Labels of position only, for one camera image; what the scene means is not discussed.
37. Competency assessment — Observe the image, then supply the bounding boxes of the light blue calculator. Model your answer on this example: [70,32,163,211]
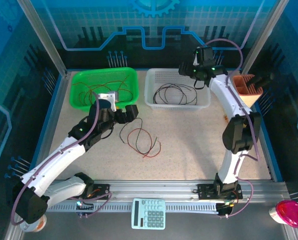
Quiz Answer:
[131,197,166,230]

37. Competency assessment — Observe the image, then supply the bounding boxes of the black utensil handles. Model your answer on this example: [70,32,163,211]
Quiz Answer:
[246,72,273,90]

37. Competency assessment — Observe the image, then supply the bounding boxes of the blue table border frame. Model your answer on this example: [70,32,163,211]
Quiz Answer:
[26,67,284,183]

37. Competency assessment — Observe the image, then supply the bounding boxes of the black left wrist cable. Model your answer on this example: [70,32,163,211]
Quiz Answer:
[98,127,114,140]

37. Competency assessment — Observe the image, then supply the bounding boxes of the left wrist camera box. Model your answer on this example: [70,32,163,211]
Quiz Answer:
[97,91,119,111]

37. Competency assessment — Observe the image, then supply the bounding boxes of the grey slotted cable duct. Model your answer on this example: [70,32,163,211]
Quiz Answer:
[47,202,219,214]

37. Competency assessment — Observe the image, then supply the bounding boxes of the aluminium table side rail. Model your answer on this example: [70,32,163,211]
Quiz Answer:
[30,71,72,181]

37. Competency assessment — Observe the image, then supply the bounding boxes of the beige utensil holder orange rim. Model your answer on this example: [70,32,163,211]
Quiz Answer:
[232,74,264,111]

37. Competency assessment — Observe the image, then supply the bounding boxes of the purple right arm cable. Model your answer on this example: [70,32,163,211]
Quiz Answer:
[204,38,262,219]

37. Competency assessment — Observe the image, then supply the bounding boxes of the thin red cable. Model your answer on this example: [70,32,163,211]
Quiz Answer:
[82,84,119,105]
[72,74,130,89]
[127,127,162,159]
[78,84,135,105]

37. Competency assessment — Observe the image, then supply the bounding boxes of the tin can with pull-tab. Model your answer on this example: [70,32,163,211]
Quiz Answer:
[20,214,47,233]

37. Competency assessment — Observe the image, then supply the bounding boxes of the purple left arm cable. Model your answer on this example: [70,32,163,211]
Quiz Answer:
[10,92,114,226]

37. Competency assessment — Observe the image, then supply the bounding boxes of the aluminium frame post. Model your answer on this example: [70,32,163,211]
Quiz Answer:
[240,0,289,76]
[15,0,72,77]

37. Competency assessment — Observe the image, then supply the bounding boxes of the green plastic mesh basket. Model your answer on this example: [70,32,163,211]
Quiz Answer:
[69,66,139,113]

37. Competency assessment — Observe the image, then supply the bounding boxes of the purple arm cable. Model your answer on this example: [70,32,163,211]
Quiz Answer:
[10,92,114,226]
[204,38,262,219]

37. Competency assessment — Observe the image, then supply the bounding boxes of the white cup pink lid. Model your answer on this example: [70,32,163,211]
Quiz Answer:
[268,199,298,229]

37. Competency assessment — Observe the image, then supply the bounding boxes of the white plastic mesh basket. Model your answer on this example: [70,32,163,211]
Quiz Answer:
[144,67,212,112]

